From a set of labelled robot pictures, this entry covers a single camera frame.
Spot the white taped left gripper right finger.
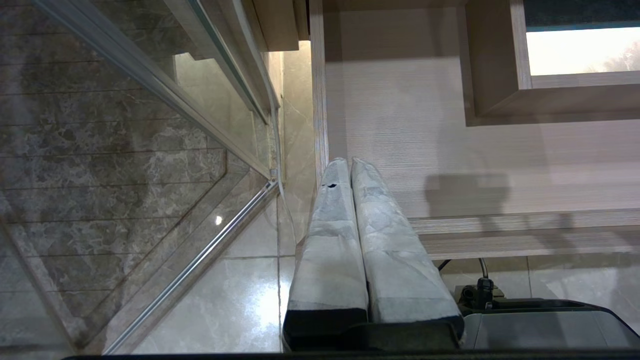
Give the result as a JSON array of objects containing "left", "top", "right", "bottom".
[{"left": 351, "top": 157, "right": 466, "bottom": 346}]

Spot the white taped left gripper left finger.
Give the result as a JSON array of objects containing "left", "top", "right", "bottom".
[{"left": 282, "top": 157, "right": 371, "bottom": 352}]

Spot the wooden vanity drawer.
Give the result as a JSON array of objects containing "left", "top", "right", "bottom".
[{"left": 309, "top": 0, "right": 640, "bottom": 262}]

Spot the grey robot torso part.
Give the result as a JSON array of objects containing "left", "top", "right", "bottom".
[{"left": 459, "top": 297, "right": 640, "bottom": 351}]

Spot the wooden vanity side panel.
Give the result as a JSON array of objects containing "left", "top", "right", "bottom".
[{"left": 250, "top": 0, "right": 312, "bottom": 52}]

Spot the thin black looped cable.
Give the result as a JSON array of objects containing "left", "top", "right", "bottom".
[{"left": 437, "top": 257, "right": 497, "bottom": 312}]

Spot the glass shower screen pale frame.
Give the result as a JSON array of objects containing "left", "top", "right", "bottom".
[{"left": 0, "top": 0, "right": 282, "bottom": 357}]

